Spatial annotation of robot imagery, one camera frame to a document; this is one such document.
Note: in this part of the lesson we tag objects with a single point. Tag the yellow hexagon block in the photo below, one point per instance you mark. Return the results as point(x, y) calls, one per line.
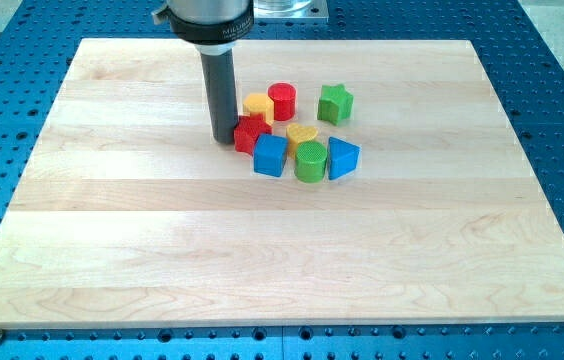
point(259, 104)

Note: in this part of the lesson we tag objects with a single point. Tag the blue triangle block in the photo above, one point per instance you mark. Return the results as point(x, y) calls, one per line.
point(343, 157)

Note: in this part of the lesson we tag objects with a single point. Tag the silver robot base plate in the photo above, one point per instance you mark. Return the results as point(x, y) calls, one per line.
point(293, 11)

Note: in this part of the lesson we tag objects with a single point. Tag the green star block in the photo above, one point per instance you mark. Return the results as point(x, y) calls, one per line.
point(335, 104)

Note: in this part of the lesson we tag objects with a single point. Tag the light wooden board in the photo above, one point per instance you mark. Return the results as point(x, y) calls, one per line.
point(129, 215)

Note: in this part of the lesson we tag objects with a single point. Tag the yellow heart block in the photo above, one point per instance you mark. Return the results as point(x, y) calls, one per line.
point(297, 134)

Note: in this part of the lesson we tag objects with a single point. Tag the red cylinder block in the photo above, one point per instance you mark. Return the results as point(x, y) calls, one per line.
point(283, 96)

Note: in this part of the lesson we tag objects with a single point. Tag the blue cube block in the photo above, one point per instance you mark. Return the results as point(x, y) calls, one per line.
point(269, 156)

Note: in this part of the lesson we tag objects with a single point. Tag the red star block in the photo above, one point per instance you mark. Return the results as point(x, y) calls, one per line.
point(248, 130)

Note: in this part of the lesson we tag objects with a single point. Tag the green cylinder block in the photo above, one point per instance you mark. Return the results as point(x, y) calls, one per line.
point(310, 161)

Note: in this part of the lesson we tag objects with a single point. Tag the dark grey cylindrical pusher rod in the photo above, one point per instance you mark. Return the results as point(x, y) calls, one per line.
point(219, 79)

